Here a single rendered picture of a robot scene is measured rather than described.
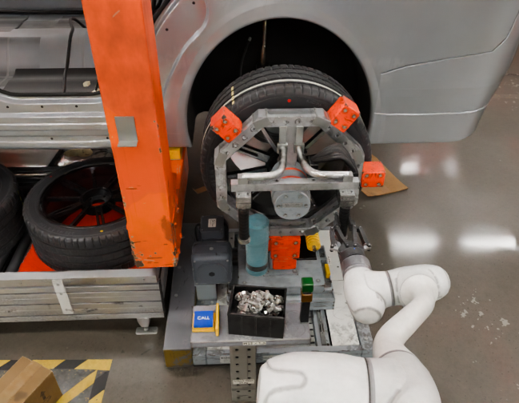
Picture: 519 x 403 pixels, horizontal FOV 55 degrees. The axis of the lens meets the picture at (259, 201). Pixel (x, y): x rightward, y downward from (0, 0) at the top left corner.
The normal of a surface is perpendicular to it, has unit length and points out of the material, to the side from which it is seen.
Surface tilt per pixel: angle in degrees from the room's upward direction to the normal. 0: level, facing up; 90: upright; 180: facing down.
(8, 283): 90
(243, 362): 90
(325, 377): 11
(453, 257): 0
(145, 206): 90
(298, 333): 0
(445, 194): 0
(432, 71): 90
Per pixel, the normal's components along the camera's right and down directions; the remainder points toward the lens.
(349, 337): 0.00, -0.79
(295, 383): -0.23, -0.54
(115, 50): 0.04, 0.61
